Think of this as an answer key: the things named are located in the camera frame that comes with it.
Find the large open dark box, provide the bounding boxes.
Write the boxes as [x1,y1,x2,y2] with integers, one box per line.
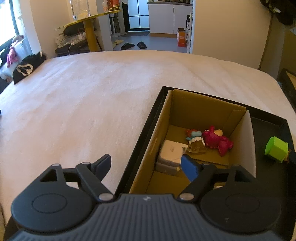
[277,68,296,111]

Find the pink plush toy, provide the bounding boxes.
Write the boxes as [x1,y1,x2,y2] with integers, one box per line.
[6,35,24,68]

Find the clear glass jar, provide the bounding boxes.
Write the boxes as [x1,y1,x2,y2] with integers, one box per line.
[69,0,91,21]

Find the dark hanging clothes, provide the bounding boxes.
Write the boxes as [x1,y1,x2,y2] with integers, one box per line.
[260,0,296,26]

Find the magenta bear figurine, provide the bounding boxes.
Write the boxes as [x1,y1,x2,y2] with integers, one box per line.
[202,126,234,157]

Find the red tin canister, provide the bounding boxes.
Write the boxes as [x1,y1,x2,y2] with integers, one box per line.
[107,0,120,11]

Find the brown monkey figurine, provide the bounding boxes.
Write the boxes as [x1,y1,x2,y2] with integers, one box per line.
[285,149,296,164]

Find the black slipper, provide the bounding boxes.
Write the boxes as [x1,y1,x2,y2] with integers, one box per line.
[120,43,135,50]
[137,41,147,50]

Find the orange cardboard box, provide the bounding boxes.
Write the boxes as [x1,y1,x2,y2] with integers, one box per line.
[177,28,187,47]

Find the brown cardboard box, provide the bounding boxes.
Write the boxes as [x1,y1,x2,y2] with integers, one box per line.
[130,89,256,195]

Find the left black slipper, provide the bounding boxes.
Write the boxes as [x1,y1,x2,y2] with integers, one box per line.
[120,43,135,50]

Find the black white garment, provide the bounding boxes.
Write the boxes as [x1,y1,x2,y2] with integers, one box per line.
[13,51,47,84]

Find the round yellow side table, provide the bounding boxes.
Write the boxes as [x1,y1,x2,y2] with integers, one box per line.
[54,10,120,52]

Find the white wall charger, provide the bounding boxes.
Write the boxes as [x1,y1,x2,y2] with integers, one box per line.
[158,140,188,167]

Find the grey purple square box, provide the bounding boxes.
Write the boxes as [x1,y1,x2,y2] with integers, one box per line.
[155,162,185,177]

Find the black shallow tray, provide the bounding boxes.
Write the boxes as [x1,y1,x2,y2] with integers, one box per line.
[116,86,295,240]

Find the right black slipper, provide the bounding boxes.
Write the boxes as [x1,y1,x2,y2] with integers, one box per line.
[137,41,147,50]

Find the green cube toy bin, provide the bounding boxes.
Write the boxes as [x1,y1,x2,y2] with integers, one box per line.
[264,137,288,163]

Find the red haired small figurine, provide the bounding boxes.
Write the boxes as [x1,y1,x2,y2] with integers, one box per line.
[186,129,206,155]

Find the black framed glass door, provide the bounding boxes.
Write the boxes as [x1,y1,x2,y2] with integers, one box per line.
[121,0,149,32]

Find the white bed blanket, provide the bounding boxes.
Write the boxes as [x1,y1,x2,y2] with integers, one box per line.
[1,50,295,220]

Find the white kitchen cabinet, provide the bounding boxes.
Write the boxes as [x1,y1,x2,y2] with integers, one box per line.
[147,2,193,38]

